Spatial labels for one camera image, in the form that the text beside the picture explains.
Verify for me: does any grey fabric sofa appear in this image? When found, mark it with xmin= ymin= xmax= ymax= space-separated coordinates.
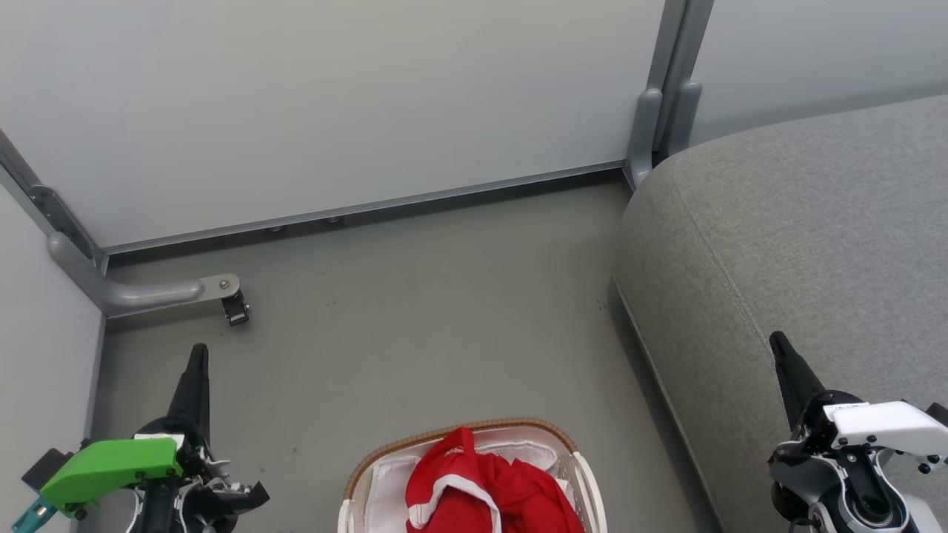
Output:
xmin=607 ymin=95 xmax=948 ymax=533

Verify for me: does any white laundry basket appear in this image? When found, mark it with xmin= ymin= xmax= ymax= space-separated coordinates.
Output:
xmin=337 ymin=418 xmax=610 ymax=533

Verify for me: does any grey partition bottom rail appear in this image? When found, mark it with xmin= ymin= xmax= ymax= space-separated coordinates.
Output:
xmin=98 ymin=159 xmax=630 ymax=257

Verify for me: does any grey partition foot tube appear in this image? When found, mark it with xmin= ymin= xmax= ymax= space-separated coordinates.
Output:
xmin=47 ymin=231 xmax=242 ymax=319

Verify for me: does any red garment with white trim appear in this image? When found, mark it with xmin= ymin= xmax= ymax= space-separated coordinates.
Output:
xmin=404 ymin=426 xmax=586 ymax=533

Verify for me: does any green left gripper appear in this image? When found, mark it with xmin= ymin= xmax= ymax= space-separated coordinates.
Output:
xmin=21 ymin=343 xmax=223 ymax=520

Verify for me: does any grey partition corner post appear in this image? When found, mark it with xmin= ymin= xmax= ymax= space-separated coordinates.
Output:
xmin=624 ymin=0 xmax=716 ymax=190

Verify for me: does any black caster wheel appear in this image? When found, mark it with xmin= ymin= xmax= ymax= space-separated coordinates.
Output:
xmin=221 ymin=290 xmax=251 ymax=327

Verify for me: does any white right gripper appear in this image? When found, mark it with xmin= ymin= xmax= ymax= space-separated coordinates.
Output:
xmin=769 ymin=331 xmax=948 ymax=476

